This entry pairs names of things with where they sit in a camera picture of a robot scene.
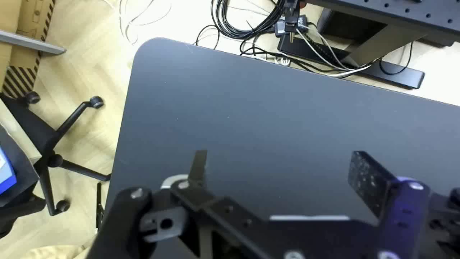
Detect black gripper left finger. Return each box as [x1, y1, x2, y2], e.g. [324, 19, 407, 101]
[187, 148, 210, 190]

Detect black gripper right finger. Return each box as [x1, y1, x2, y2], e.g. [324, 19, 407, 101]
[347, 150, 400, 226]

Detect black stand foot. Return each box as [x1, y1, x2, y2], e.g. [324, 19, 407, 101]
[278, 33, 427, 91]

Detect black office chair base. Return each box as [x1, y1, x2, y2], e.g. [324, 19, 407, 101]
[2, 91, 113, 217]

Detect black perforated breadboard table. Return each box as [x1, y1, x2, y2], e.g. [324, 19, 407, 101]
[307, 0, 460, 69]

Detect black device with blue screen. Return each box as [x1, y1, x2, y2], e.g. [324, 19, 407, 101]
[0, 125, 48, 237]

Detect grey metal bar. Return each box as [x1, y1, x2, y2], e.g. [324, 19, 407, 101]
[0, 29, 68, 56]

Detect cardboard box with striped tape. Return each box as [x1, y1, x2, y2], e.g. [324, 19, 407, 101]
[0, 0, 58, 99]

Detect black cable bundle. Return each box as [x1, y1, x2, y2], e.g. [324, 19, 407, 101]
[193, 0, 376, 78]

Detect thin white floor cables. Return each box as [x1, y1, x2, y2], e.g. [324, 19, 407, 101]
[103, 0, 176, 46]

